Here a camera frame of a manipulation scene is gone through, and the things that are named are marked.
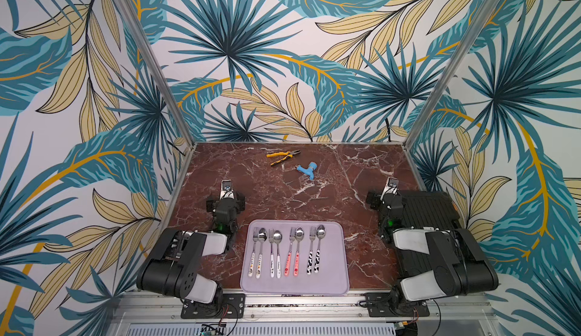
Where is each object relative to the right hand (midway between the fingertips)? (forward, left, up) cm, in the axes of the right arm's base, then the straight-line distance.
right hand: (387, 190), depth 91 cm
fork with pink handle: (-14, +39, -8) cm, 42 cm away
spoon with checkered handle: (-14, +28, -8) cm, 32 cm away
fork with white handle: (-15, +47, -9) cm, 50 cm away
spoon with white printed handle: (-15, +50, -8) cm, 53 cm away
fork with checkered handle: (-13, +31, -9) cm, 35 cm away
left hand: (+1, +65, -1) cm, 65 cm away
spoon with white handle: (-16, +44, -8) cm, 48 cm away
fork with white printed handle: (-23, +53, -8) cm, 59 cm away
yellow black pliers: (+27, +39, -7) cm, 48 cm away
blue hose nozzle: (+19, +28, -7) cm, 35 cm away
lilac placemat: (-30, +25, -8) cm, 40 cm away
